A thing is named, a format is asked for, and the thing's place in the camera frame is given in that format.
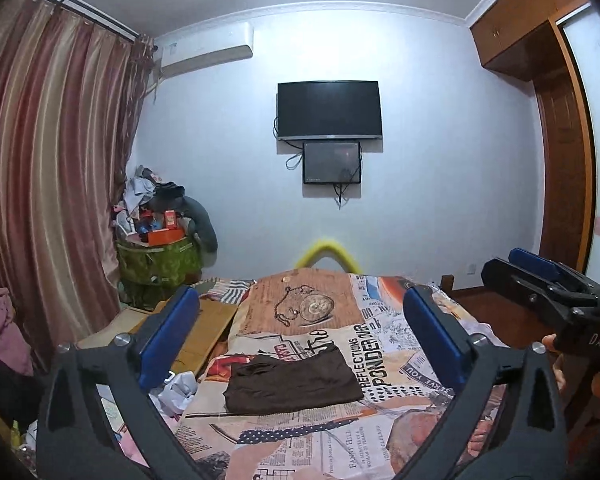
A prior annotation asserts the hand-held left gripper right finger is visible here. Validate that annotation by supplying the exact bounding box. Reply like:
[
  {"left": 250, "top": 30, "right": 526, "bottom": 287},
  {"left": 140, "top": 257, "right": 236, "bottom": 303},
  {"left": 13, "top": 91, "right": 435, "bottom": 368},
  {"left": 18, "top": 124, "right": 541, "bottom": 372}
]
[{"left": 397, "top": 286, "right": 567, "bottom": 480}]

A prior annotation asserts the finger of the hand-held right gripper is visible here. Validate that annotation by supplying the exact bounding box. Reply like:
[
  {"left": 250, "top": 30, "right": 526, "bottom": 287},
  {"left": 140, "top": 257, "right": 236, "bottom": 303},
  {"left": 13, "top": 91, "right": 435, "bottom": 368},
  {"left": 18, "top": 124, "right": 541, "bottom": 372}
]
[
  {"left": 509, "top": 247, "right": 600, "bottom": 299},
  {"left": 481, "top": 257, "right": 600, "bottom": 327}
]

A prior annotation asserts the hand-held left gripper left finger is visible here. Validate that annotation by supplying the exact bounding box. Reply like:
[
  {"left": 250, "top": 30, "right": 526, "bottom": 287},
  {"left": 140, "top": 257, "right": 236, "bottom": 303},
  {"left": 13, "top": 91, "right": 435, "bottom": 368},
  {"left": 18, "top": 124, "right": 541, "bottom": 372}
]
[{"left": 36, "top": 285, "right": 201, "bottom": 480}]

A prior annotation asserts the brown t-shirt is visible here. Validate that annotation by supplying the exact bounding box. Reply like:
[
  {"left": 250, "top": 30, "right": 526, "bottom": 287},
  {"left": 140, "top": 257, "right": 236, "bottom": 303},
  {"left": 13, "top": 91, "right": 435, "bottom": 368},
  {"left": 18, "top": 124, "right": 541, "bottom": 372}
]
[{"left": 223, "top": 344, "right": 365, "bottom": 416}]

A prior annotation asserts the pile of clothes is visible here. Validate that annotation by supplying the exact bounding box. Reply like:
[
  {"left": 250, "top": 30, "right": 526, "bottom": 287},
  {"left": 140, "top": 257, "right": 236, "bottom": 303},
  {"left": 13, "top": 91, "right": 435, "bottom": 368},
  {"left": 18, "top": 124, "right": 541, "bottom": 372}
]
[{"left": 111, "top": 165, "right": 186, "bottom": 222}]

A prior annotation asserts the person's right hand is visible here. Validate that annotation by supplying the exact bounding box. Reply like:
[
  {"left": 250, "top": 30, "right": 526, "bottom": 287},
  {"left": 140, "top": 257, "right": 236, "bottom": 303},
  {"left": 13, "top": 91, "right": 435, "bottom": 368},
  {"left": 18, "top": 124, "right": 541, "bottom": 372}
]
[{"left": 541, "top": 332, "right": 568, "bottom": 392}]

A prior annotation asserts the bamboo folding table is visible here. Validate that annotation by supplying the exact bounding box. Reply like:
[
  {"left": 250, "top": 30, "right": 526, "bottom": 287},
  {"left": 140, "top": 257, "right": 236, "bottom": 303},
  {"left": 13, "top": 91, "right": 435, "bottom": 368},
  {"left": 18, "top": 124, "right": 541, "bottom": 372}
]
[{"left": 77, "top": 297, "right": 239, "bottom": 376}]

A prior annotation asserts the white crumpled paper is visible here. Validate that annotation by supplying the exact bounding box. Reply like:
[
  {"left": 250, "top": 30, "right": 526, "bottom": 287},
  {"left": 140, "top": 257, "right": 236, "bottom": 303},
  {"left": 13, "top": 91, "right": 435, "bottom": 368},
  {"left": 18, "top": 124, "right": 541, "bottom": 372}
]
[{"left": 155, "top": 370, "right": 201, "bottom": 419}]

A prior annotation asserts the green patterned bag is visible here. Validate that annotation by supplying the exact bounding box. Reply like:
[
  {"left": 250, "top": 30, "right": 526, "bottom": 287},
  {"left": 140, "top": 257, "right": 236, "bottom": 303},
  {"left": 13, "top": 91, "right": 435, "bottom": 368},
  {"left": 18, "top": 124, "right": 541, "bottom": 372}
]
[{"left": 116, "top": 237, "right": 204, "bottom": 311}]

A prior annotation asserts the orange box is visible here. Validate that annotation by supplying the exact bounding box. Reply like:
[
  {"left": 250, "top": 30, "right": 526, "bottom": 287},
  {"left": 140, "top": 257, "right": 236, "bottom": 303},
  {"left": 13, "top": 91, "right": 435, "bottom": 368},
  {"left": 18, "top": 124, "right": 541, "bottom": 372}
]
[{"left": 147, "top": 227, "right": 186, "bottom": 247}]

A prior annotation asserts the grey plush pillow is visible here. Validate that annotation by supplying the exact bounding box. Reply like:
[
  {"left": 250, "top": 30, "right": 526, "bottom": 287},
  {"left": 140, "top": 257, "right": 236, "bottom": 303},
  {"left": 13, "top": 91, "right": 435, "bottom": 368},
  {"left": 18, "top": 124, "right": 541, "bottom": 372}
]
[{"left": 177, "top": 196, "right": 219, "bottom": 254}]

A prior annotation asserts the yellow foam tube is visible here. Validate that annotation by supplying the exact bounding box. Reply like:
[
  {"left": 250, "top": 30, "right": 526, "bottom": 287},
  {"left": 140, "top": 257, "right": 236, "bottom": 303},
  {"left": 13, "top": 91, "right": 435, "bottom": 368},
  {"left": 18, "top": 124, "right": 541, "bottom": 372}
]
[{"left": 294, "top": 239, "right": 364, "bottom": 275}]

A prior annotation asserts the printed blanket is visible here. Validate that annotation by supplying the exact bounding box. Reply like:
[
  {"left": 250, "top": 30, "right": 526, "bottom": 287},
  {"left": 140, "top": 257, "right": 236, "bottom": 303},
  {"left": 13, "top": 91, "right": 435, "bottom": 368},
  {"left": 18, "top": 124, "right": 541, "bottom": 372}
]
[{"left": 145, "top": 267, "right": 531, "bottom": 480}]

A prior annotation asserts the mauve pink garment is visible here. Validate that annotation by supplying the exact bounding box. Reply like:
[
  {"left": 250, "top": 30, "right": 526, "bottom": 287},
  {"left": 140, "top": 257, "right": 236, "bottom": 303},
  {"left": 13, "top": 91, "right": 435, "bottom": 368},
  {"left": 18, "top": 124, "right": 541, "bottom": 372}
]
[{"left": 0, "top": 287, "right": 34, "bottom": 376}]

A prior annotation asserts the dark cloth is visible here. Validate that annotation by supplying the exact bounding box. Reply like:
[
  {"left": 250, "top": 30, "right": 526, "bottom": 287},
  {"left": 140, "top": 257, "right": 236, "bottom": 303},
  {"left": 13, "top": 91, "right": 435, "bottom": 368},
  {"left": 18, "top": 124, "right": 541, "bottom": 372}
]
[{"left": 0, "top": 360, "right": 46, "bottom": 438}]

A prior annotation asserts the striped pink beige curtain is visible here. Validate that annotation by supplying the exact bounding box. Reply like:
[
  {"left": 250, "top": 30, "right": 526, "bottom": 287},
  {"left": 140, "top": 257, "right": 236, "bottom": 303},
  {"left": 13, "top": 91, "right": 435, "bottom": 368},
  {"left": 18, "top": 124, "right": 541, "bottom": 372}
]
[{"left": 0, "top": 0, "right": 153, "bottom": 376}]

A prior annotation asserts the wooden overhead cabinet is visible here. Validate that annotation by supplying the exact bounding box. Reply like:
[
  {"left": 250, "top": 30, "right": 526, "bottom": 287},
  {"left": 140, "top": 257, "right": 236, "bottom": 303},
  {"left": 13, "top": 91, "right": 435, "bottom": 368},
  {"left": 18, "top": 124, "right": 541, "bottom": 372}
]
[{"left": 469, "top": 0, "right": 588, "bottom": 81}]

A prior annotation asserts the small black wall monitor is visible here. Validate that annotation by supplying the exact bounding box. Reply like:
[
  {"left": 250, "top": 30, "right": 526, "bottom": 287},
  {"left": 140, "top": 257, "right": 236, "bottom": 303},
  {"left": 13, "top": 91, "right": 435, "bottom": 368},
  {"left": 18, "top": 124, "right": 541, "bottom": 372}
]
[{"left": 302, "top": 141, "right": 364, "bottom": 185}]

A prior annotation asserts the black wall television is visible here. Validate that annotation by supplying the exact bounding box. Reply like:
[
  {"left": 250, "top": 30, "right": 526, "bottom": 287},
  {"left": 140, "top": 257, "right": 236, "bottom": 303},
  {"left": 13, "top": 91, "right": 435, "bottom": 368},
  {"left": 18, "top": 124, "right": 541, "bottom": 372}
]
[{"left": 276, "top": 80, "right": 384, "bottom": 142}]

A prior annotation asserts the white wall air conditioner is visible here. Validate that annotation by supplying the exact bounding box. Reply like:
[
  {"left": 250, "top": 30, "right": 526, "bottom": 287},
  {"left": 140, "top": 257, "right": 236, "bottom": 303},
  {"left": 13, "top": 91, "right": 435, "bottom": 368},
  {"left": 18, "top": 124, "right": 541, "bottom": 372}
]
[{"left": 152, "top": 22, "right": 255, "bottom": 79}]

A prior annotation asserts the white curtain rail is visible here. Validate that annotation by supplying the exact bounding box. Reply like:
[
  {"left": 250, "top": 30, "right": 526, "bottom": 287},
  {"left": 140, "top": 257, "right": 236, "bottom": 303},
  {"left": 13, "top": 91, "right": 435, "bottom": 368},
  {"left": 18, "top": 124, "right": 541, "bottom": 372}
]
[{"left": 17, "top": 0, "right": 156, "bottom": 48}]

